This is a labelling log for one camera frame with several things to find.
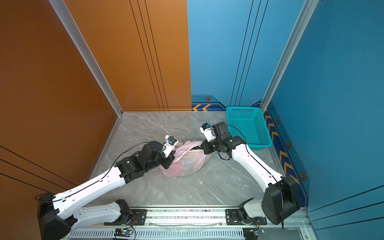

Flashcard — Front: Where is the aluminium front rail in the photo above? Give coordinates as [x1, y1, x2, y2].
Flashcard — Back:
[64, 207, 317, 240]

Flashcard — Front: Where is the right small circuit board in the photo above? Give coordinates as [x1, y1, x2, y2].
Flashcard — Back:
[243, 228, 265, 240]

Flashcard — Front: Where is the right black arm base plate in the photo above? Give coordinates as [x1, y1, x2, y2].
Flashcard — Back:
[225, 209, 267, 226]

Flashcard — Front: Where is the left aluminium corner post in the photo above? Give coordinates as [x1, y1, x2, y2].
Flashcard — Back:
[48, 0, 124, 117]

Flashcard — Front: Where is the left green circuit board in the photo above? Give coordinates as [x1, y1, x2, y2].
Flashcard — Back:
[113, 228, 135, 240]

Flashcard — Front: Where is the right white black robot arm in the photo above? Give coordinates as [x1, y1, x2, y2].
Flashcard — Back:
[200, 122, 301, 225]

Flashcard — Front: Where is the teal plastic mesh basket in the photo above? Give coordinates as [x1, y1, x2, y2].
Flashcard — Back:
[226, 106, 273, 151]

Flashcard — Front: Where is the aluminium corner post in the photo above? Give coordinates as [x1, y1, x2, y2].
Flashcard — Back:
[260, 0, 319, 113]
[48, 0, 124, 117]

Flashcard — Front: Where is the pink plastic bag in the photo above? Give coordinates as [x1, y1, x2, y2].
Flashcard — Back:
[159, 141, 213, 179]

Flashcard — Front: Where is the right aluminium corner post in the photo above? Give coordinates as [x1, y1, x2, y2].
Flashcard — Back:
[260, 0, 319, 113]

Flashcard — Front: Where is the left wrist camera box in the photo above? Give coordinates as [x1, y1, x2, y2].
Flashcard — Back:
[163, 135, 179, 158]

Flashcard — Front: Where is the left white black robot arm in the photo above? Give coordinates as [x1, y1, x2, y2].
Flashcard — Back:
[38, 136, 178, 240]

